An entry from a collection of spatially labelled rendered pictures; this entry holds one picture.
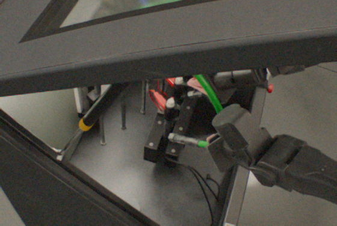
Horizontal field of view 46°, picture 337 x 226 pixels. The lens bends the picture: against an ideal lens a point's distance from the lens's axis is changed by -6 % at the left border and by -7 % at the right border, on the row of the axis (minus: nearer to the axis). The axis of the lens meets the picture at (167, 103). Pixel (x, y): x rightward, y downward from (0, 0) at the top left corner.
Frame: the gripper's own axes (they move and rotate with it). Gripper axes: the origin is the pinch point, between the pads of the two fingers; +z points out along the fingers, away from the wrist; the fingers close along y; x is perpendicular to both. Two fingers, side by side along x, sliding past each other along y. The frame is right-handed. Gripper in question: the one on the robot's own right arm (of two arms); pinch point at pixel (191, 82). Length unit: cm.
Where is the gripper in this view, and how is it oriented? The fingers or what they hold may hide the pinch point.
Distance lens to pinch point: 97.5
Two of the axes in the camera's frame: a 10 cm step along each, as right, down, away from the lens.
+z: -6.6, 0.9, 7.5
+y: -5.2, -7.7, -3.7
